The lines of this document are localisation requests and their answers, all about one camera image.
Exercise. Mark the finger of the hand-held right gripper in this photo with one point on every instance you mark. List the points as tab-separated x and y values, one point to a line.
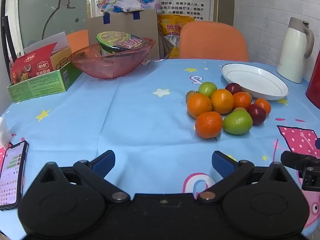
297	160

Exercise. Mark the large light orange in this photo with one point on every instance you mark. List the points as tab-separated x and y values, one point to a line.
199	105
222	101

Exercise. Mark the dark orange mandarin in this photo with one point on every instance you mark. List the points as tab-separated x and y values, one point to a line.
208	125
242	100

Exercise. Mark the instant noodle cup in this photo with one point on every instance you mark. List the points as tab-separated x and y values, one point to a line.
117	42

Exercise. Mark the white plate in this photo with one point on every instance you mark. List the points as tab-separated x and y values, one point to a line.
252	77

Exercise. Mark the large green plum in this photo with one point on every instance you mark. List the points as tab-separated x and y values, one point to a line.
237	122

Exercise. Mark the red thermos jug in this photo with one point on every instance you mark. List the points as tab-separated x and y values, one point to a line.
315	82

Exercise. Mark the dark red plum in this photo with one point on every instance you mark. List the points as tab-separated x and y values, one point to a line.
256	114
233	88

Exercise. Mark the pink transparent bowl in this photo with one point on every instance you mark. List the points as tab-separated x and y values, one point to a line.
110	66

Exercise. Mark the small green plum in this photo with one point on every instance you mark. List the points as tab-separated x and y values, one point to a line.
207	88

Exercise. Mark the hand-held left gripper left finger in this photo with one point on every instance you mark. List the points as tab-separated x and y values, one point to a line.
105	160

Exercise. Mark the framed wall poster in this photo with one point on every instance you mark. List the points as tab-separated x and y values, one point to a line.
185	2

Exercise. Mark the yellow snack bag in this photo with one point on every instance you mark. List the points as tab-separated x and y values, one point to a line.
172	27

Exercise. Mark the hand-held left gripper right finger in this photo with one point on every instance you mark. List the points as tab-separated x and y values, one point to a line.
220	161

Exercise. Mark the orange mesh chair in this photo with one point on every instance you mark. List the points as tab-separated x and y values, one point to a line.
212	42

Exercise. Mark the white tissue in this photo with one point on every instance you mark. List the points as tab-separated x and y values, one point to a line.
4	132

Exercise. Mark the green and red carton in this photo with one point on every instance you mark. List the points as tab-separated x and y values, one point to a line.
45	80

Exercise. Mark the blue printed tablecloth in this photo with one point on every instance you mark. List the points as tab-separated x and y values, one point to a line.
140	120

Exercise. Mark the white cardboard sheet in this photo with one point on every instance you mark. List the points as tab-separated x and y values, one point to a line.
50	40

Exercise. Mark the small brown longan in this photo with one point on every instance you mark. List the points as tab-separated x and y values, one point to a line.
239	109
190	95

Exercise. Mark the white thermos jug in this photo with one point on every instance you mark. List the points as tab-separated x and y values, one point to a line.
292	52

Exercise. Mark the smartphone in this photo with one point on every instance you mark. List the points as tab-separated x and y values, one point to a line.
11	175

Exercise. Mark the small orange mandarin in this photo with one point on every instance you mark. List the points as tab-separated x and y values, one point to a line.
263	105

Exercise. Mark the brown cardboard box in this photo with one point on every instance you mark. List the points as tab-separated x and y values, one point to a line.
125	26

